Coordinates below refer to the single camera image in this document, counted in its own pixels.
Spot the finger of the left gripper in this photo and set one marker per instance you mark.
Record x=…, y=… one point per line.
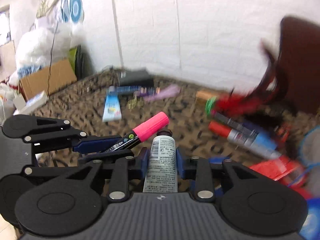
x=93, y=143
x=106, y=156

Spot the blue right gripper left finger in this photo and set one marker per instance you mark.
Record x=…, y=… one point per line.
x=143, y=159

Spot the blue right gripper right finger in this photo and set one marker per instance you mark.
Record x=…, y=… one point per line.
x=180, y=160

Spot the white bottle dark cap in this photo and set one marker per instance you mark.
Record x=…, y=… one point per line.
x=161, y=175

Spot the pink highlighter marker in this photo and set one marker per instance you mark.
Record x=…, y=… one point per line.
x=141, y=133

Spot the black Flash Color marker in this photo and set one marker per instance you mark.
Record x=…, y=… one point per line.
x=240, y=127

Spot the blue tape roll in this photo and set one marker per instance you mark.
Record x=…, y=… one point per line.
x=311, y=227

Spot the blue white cream tube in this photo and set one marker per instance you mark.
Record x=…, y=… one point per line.
x=112, y=111

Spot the blue whiteboard marker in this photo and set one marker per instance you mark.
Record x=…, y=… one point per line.
x=130, y=89

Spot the small brown wooden block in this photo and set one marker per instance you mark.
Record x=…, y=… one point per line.
x=202, y=96

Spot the red feather toy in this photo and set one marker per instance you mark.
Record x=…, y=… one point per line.
x=272, y=87

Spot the black cardboard box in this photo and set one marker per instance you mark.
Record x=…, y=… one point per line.
x=136, y=78

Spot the red marker pen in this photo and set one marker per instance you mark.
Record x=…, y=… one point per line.
x=258, y=145

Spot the clear blue zip pouch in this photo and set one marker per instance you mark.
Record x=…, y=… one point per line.
x=308, y=154

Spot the dark brown wooden board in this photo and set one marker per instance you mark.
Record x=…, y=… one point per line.
x=298, y=63

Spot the cardboard box by wall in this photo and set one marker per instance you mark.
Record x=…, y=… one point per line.
x=49, y=79

